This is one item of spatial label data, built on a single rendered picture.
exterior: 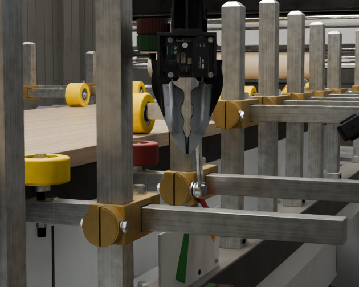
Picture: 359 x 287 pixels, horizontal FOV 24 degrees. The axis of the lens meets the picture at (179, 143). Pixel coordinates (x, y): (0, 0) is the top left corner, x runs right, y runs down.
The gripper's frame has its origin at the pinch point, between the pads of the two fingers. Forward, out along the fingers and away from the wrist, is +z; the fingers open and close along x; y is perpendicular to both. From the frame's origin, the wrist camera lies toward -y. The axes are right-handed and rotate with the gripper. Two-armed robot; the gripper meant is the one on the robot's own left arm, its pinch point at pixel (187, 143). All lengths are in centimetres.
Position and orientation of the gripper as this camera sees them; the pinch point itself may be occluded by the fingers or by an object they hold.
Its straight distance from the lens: 106.0
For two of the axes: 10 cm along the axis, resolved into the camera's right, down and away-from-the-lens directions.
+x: 10.0, 0.0, -0.2
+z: 0.0, 10.0, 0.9
